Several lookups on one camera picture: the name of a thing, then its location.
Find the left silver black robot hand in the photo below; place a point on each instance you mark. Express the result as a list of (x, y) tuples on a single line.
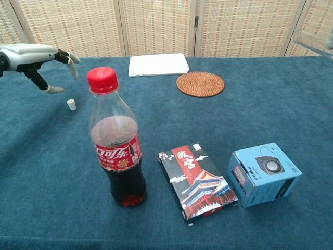
[(23, 56)]

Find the small white cap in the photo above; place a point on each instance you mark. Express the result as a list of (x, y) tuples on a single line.
[(71, 105)]

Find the clear glass test tube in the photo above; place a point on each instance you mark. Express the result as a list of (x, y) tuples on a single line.
[(308, 43)]

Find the dark blue table cloth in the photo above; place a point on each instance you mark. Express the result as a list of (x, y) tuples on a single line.
[(52, 169)]

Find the white folded cloth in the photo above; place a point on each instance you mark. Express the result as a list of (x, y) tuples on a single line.
[(158, 64)]

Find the bamboo folding screen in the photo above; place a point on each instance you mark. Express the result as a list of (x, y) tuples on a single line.
[(156, 26)]

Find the cola bottle with red cap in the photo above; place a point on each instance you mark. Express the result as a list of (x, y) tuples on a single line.
[(119, 156)]

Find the round woven brown coaster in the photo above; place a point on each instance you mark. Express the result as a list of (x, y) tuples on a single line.
[(200, 84)]

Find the black red card box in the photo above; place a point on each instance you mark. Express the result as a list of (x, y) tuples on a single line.
[(197, 182)]

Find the light blue speaker box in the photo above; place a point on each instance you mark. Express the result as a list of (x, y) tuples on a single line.
[(262, 177)]

